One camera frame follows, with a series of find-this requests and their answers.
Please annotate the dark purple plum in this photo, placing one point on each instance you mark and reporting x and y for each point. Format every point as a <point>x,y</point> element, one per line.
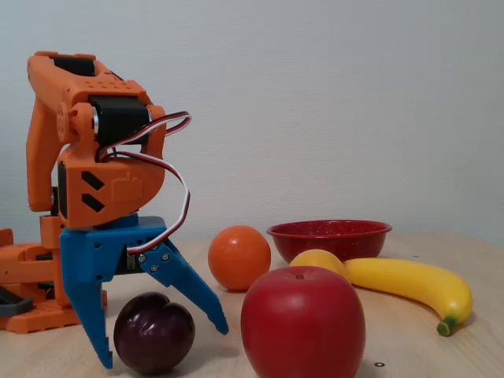
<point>153,334</point>

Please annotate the red apple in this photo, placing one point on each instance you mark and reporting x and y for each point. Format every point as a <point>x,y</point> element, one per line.
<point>303,323</point>

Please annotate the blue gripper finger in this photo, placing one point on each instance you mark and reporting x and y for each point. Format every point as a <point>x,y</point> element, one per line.
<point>92,311</point>
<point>189,283</point>

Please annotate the red speckled bowl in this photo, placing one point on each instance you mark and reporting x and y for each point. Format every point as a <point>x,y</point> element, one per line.
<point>330,240</point>

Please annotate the yellow peach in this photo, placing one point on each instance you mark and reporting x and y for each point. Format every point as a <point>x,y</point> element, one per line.
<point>319,260</point>

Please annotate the orange fruit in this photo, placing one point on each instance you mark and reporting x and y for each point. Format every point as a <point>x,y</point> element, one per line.
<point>238,258</point>

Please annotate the yellow banana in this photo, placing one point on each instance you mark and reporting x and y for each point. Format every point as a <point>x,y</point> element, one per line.
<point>409,279</point>

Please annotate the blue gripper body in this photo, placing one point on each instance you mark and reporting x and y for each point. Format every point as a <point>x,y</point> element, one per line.
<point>103,252</point>

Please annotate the dark grey table clamp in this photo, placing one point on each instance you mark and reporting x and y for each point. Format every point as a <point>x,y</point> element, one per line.
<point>17,307</point>

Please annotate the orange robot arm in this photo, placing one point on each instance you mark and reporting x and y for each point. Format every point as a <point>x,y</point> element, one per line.
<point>43,157</point>

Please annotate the orange robot base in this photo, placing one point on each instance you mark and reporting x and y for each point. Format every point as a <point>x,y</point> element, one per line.
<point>35,315</point>

